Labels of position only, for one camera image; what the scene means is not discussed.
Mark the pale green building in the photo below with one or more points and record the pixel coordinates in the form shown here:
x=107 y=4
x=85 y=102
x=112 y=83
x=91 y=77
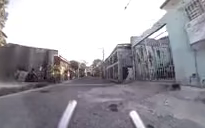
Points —
x=181 y=43

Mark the grey asphalt road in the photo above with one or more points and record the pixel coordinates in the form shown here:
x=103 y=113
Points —
x=100 y=95

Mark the concrete kerb strip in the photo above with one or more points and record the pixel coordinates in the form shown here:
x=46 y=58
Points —
x=13 y=87

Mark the grey concrete wall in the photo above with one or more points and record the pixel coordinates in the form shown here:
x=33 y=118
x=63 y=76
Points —
x=16 y=58

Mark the person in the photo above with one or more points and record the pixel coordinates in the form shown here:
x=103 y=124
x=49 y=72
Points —
x=31 y=76

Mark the pole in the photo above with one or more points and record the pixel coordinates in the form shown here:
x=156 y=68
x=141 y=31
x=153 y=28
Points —
x=103 y=55

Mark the tall metal gate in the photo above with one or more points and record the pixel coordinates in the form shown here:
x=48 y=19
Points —
x=153 y=58

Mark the group of trees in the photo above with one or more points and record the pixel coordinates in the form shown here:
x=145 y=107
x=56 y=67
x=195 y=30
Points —
x=95 y=65

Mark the grey two-storey building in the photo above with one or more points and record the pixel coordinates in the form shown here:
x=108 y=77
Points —
x=118 y=60

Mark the robot's own part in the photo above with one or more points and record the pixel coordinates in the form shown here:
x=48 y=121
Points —
x=67 y=113
x=136 y=119

